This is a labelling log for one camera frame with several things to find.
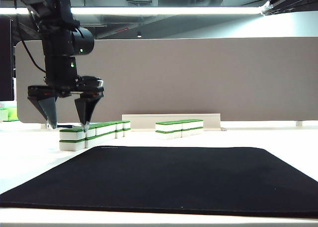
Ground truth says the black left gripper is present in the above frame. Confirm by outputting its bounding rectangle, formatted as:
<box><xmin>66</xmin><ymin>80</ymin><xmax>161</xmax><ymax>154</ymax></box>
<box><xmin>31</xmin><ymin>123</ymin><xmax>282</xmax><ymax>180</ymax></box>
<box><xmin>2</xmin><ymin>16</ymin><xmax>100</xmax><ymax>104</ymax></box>
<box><xmin>27</xmin><ymin>82</ymin><xmax>105</xmax><ymax>133</ymax></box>

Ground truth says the dark computer monitor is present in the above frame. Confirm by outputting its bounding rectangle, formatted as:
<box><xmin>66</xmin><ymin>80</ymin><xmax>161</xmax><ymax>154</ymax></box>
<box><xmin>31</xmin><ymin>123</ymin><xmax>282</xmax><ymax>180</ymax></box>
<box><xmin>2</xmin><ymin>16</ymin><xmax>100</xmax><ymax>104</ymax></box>
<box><xmin>0</xmin><ymin>15</ymin><xmax>15</xmax><ymax>102</ymax></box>

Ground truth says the grey desk divider panel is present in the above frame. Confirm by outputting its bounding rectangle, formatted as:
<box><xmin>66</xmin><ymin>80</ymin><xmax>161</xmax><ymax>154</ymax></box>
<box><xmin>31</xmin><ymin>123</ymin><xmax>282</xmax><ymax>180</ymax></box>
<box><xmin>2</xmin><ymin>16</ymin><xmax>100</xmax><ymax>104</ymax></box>
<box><xmin>15</xmin><ymin>37</ymin><xmax>318</xmax><ymax>125</ymax></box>

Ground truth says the black fabric table mat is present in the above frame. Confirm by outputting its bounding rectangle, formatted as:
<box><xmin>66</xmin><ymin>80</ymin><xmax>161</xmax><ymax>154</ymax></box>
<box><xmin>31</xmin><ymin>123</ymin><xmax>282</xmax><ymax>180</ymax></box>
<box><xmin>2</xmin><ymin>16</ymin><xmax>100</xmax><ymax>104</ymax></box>
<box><xmin>0</xmin><ymin>147</ymin><xmax>318</xmax><ymax>219</ymax></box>

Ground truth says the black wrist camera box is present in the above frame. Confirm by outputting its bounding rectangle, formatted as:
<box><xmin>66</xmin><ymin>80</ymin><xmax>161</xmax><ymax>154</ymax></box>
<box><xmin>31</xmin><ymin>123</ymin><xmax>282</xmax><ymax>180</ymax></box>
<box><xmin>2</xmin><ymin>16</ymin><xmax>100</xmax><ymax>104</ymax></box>
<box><xmin>79</xmin><ymin>75</ymin><xmax>104</xmax><ymax>89</ymax></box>

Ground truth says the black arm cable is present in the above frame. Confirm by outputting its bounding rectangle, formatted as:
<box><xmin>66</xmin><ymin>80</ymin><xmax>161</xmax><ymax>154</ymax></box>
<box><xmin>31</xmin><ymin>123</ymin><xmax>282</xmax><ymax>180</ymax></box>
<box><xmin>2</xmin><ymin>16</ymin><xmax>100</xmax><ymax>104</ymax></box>
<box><xmin>21</xmin><ymin>37</ymin><xmax>48</xmax><ymax>75</ymax></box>

